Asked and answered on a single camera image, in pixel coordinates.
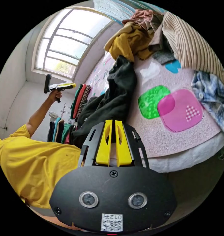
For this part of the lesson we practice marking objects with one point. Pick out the person's left forearm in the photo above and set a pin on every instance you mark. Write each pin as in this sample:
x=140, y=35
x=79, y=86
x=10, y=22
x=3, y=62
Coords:
x=40, y=114

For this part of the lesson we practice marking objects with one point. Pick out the arched window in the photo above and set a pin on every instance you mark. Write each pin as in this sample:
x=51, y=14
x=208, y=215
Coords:
x=65, y=42

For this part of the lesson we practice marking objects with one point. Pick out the person's body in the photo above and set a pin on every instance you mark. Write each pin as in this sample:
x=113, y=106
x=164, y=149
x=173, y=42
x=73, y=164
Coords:
x=32, y=162

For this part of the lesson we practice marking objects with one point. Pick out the black long sleeve shirt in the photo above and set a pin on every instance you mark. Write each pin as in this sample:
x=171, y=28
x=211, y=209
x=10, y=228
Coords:
x=115, y=95

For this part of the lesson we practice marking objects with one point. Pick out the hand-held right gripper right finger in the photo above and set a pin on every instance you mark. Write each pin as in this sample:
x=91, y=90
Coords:
x=123, y=151

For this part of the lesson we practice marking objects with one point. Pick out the clothes rack with hanging clothes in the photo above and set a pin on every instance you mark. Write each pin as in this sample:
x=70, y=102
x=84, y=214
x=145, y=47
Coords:
x=58, y=131

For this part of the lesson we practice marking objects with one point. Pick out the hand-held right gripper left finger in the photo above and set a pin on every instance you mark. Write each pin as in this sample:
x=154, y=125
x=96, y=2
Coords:
x=104, y=147

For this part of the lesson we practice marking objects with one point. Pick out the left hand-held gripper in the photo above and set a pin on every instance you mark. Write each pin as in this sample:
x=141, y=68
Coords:
x=55, y=88

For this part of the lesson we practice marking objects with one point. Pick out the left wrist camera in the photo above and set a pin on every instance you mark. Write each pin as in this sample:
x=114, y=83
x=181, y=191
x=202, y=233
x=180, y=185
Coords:
x=47, y=83

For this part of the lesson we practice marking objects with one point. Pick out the bed with pink printed sheet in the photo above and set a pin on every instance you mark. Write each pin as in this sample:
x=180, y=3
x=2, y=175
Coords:
x=152, y=136

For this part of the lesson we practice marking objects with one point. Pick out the pile of clothes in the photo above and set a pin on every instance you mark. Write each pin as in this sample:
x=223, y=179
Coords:
x=189, y=42

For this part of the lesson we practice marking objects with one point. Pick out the person's left hand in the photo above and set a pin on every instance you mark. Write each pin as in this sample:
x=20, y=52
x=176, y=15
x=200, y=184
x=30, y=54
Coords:
x=56, y=95

